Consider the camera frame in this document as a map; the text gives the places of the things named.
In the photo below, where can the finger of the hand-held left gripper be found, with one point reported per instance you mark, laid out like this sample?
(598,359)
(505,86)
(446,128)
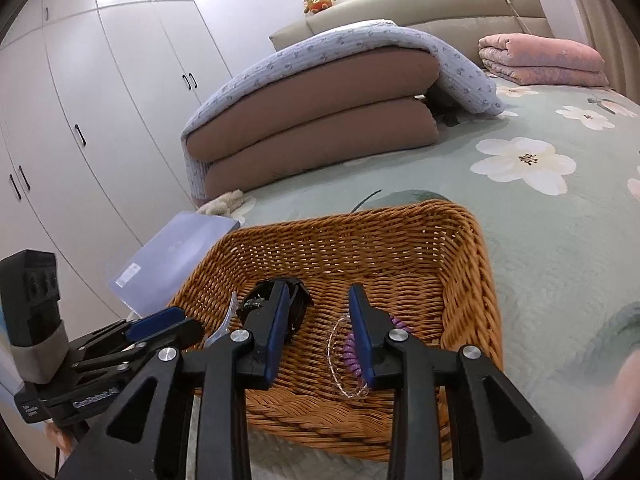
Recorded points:
(155,322)
(185,332)

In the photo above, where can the beige padded headboard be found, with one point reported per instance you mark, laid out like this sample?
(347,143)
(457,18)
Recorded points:
(450,5)

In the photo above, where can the folded brown quilt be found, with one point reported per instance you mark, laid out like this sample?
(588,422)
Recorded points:
(325,125)

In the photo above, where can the black wrist watch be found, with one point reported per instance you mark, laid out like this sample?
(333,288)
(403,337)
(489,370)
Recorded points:
(301,305)

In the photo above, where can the orange plush toy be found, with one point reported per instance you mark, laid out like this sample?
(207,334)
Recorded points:
(318,4)

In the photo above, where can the brown wicker basket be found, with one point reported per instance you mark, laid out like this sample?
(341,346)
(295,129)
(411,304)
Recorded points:
(400,240)

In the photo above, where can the folded pink quilt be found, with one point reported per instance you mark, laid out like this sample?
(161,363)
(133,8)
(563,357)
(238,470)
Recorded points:
(540,57)

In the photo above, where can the blue plastic folder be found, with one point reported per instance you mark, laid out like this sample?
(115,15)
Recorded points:
(170,255)

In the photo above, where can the beige curtain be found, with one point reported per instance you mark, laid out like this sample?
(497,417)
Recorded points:
(615,35)

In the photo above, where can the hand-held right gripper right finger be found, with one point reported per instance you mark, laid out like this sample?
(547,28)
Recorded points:
(361,332)

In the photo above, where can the clear plastic piece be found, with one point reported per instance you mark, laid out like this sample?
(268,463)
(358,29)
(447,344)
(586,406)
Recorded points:
(224,322)

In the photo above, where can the blue-grey patterned blanket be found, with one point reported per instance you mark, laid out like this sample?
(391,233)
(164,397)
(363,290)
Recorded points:
(350,37)

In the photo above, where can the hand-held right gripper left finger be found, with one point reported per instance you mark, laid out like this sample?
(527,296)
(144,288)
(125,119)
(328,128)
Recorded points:
(277,327)

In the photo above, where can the dark object under blanket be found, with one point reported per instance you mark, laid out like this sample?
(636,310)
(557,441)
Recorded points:
(442,105)

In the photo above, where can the white fluffy cloth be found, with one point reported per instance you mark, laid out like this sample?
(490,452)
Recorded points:
(225,202)

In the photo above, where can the white wardrobe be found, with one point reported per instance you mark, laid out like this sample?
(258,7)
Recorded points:
(100,85)

